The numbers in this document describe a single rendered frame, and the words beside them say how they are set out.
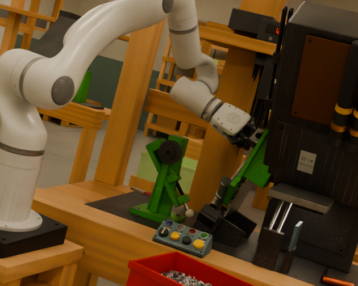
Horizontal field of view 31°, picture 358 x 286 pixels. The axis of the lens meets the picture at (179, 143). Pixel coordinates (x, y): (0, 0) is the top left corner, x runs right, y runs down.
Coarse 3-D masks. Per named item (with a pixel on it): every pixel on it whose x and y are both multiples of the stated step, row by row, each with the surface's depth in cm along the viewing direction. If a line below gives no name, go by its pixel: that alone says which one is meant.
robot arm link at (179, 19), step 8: (112, 0) 175; (176, 0) 181; (184, 0) 182; (192, 0) 185; (176, 8) 183; (184, 8) 184; (192, 8) 186; (168, 16) 188; (176, 16) 186; (184, 16) 186; (192, 16) 187; (168, 24) 190; (176, 24) 187; (184, 24) 187; (192, 24) 188
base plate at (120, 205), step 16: (128, 192) 231; (96, 208) 196; (112, 208) 201; (128, 208) 207; (176, 208) 226; (144, 224) 192; (160, 224) 197; (192, 224) 208; (256, 240) 210; (240, 256) 184; (288, 272) 181; (304, 272) 186; (320, 272) 191; (336, 272) 196; (352, 272) 201
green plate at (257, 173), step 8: (264, 136) 188; (256, 144) 189; (264, 144) 190; (256, 152) 190; (264, 152) 190; (248, 160) 190; (256, 160) 190; (248, 168) 191; (256, 168) 191; (264, 168) 190; (240, 176) 191; (248, 176) 191; (256, 176) 191; (264, 176) 190; (256, 184) 191; (264, 184) 190
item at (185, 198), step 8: (152, 144) 203; (160, 144) 202; (152, 152) 203; (152, 160) 203; (160, 160) 204; (160, 168) 202; (168, 176) 202; (176, 176) 202; (168, 184) 202; (176, 184) 203; (168, 192) 202; (176, 192) 204; (176, 200) 201; (184, 200) 201
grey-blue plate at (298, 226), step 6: (300, 222) 184; (294, 228) 177; (300, 228) 184; (294, 234) 178; (294, 240) 178; (294, 246) 183; (288, 252) 179; (294, 252) 183; (288, 258) 179; (282, 264) 180; (288, 264) 179; (282, 270) 180; (288, 270) 181
